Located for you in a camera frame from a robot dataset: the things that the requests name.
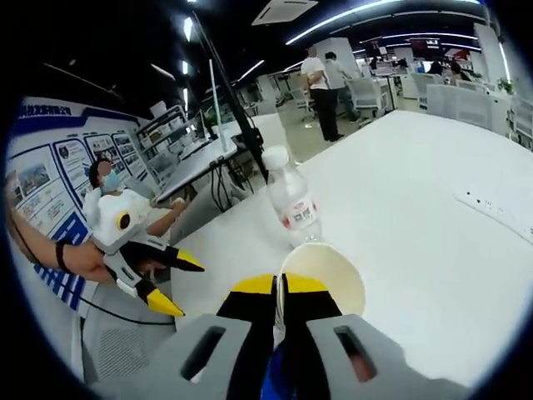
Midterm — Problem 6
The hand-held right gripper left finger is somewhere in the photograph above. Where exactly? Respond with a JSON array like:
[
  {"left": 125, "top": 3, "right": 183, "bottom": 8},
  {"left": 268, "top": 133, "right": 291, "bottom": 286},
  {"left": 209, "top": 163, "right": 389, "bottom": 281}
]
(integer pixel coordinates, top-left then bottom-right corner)
[{"left": 89, "top": 273, "right": 279, "bottom": 400}]

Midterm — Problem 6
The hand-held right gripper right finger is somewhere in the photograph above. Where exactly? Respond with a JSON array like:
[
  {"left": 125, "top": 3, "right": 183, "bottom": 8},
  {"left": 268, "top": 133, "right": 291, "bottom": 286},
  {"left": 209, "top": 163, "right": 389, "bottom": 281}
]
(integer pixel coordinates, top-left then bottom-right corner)
[{"left": 277, "top": 272, "right": 474, "bottom": 400}]

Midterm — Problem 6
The floral print paper cup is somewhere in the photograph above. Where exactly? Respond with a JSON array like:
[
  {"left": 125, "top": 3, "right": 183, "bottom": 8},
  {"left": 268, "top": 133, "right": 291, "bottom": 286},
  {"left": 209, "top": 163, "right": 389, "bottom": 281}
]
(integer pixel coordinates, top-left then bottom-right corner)
[{"left": 272, "top": 243, "right": 367, "bottom": 347}]

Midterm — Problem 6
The clear plastic water bottle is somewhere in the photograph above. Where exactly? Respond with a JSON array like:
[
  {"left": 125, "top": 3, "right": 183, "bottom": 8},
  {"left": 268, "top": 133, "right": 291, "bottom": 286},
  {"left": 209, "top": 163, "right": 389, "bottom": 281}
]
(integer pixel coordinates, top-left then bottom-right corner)
[{"left": 262, "top": 145, "right": 324, "bottom": 250}]

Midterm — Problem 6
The person's left hand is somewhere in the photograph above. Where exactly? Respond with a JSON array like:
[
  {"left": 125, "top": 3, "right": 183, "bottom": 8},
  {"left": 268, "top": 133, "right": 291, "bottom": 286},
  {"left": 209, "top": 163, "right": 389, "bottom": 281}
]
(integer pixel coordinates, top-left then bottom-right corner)
[{"left": 65, "top": 240, "right": 120, "bottom": 285}]

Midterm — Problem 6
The white mesh office chair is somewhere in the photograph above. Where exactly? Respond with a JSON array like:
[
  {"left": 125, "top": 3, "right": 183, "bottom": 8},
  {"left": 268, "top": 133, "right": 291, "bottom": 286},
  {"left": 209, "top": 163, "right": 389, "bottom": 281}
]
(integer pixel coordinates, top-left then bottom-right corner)
[{"left": 70, "top": 266, "right": 180, "bottom": 384}]

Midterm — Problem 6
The white office desk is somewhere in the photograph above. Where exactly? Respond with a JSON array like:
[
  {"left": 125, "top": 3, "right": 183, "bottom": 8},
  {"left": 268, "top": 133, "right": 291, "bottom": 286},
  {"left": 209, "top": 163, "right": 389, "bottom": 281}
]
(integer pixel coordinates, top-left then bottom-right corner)
[{"left": 153, "top": 124, "right": 245, "bottom": 209}]

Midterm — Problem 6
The white shelving rack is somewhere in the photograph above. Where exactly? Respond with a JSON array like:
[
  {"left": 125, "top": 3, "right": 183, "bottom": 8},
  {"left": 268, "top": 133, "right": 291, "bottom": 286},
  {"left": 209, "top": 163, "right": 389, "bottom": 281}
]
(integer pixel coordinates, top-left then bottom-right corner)
[{"left": 137, "top": 103, "right": 188, "bottom": 168}]

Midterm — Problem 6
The white table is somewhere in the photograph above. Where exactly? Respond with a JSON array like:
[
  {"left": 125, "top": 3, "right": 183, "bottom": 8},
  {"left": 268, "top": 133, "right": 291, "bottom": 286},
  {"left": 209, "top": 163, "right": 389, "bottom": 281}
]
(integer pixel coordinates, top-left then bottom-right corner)
[{"left": 170, "top": 110, "right": 533, "bottom": 388}]

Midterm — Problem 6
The black tripod stand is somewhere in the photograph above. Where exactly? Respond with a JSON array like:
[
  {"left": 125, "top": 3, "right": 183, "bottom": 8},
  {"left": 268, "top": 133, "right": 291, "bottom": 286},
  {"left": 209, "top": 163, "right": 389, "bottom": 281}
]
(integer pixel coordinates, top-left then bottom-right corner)
[{"left": 191, "top": 10, "right": 270, "bottom": 184}]

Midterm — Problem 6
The computer monitor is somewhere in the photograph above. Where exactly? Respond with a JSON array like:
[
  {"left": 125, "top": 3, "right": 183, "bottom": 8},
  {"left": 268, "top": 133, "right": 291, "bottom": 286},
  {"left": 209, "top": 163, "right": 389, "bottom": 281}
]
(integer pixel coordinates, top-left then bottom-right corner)
[{"left": 207, "top": 57, "right": 229, "bottom": 152}]

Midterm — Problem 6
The white table outlet strip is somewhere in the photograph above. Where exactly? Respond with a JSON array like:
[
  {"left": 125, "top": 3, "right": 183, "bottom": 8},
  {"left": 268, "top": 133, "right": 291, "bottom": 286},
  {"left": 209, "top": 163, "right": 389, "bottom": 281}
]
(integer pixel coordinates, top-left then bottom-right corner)
[{"left": 451, "top": 189, "right": 533, "bottom": 247}]

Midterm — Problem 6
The ceiling air vent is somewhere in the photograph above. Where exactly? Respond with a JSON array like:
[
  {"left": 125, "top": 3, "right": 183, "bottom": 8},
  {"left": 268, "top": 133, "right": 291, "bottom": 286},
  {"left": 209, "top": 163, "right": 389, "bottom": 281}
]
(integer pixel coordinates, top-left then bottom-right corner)
[{"left": 252, "top": 0, "right": 320, "bottom": 26}]

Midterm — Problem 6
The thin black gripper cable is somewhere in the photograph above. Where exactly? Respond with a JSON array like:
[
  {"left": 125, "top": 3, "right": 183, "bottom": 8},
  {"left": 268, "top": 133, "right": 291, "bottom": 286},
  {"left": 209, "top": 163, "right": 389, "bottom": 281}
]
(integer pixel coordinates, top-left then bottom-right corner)
[{"left": 77, "top": 291, "right": 176, "bottom": 327}]

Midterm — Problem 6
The black wrist strap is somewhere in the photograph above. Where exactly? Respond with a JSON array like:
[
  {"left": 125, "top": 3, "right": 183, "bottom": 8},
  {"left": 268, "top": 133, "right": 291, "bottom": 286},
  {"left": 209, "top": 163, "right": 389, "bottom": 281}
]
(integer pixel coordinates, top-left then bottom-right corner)
[{"left": 54, "top": 241, "right": 70, "bottom": 273}]

